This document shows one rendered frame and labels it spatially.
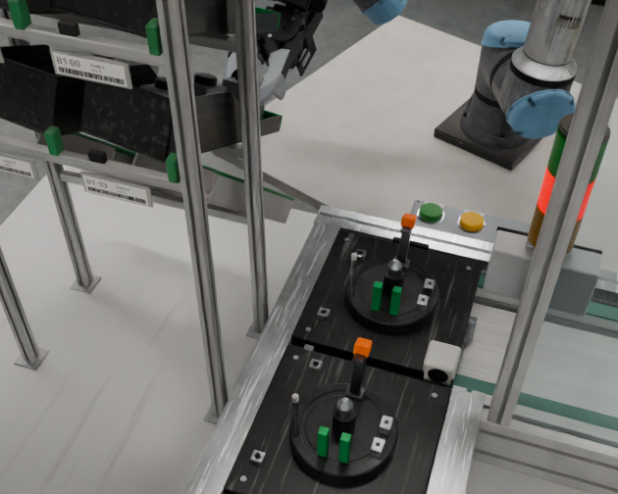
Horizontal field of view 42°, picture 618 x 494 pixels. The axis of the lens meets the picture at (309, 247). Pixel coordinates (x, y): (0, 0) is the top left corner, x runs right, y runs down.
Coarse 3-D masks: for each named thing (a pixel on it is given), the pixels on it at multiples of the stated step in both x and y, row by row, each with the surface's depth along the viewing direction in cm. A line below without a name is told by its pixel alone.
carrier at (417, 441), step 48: (288, 384) 111; (336, 384) 108; (384, 384) 111; (432, 384) 111; (288, 432) 105; (336, 432) 102; (384, 432) 102; (432, 432) 105; (240, 480) 100; (288, 480) 100; (336, 480) 100; (384, 480) 100
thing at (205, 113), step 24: (144, 72) 104; (96, 96) 94; (120, 96) 92; (144, 96) 91; (216, 96) 97; (96, 120) 95; (120, 120) 93; (144, 120) 92; (168, 120) 90; (216, 120) 99; (264, 120) 111; (120, 144) 94; (144, 144) 92; (168, 144) 91; (216, 144) 101
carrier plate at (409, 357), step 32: (384, 256) 129; (416, 256) 129; (448, 256) 129; (320, 288) 124; (448, 288) 124; (320, 320) 119; (352, 320) 119; (448, 320) 119; (352, 352) 115; (384, 352) 115; (416, 352) 115
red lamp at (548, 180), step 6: (546, 168) 83; (546, 174) 83; (546, 180) 83; (552, 180) 82; (546, 186) 83; (540, 192) 86; (546, 192) 84; (540, 198) 85; (546, 198) 84; (540, 204) 85; (546, 204) 84
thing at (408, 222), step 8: (408, 216) 120; (416, 216) 121; (400, 224) 121; (408, 224) 120; (400, 232) 119; (408, 232) 119; (400, 240) 122; (408, 240) 121; (400, 248) 122; (408, 248) 123; (400, 256) 123
